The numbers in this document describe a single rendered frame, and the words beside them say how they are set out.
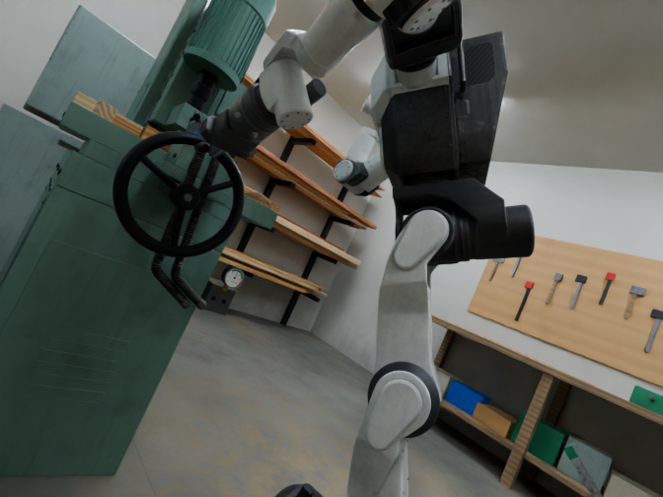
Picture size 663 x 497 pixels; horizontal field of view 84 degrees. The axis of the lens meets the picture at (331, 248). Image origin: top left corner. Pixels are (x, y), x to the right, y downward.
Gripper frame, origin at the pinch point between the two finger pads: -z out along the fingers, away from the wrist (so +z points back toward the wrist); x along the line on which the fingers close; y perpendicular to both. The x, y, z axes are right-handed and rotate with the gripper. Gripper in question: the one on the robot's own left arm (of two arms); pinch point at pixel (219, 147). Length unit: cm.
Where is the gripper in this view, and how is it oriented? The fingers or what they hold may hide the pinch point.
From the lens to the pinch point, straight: 86.5
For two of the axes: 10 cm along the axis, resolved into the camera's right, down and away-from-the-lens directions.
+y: -0.6, -9.4, 3.4
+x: 7.0, 2.1, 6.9
